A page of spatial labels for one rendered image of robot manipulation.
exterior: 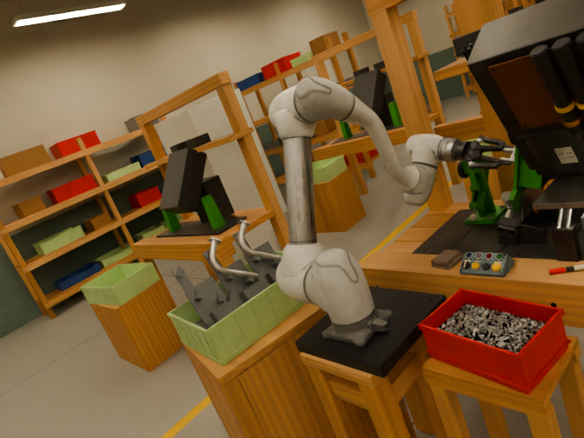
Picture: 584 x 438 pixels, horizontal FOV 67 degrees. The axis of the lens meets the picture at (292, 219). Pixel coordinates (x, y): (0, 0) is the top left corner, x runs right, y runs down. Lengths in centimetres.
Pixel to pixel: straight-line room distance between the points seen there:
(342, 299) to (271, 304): 58
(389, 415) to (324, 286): 43
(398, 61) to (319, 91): 79
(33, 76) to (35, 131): 86
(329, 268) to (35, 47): 735
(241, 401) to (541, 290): 115
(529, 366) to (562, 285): 32
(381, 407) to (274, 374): 60
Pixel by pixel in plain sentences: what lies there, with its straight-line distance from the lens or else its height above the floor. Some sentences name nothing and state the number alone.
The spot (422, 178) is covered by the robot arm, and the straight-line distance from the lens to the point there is 177.
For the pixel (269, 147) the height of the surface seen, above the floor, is 88.
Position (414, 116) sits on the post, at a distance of 218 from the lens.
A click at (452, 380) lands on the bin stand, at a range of 139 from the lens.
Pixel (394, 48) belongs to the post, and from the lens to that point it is 217.
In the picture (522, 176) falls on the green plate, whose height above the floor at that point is 115.
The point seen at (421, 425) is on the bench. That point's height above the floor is 4.
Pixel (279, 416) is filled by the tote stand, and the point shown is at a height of 48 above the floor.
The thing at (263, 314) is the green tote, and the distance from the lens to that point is 191.
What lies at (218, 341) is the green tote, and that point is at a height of 89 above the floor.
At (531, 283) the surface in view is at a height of 89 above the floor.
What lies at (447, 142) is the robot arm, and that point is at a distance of 180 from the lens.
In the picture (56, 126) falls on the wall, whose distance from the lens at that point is 801.
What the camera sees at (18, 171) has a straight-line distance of 724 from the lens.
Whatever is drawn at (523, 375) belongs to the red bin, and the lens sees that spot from 126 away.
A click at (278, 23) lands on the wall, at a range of 1114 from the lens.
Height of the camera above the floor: 167
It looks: 15 degrees down
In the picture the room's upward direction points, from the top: 22 degrees counter-clockwise
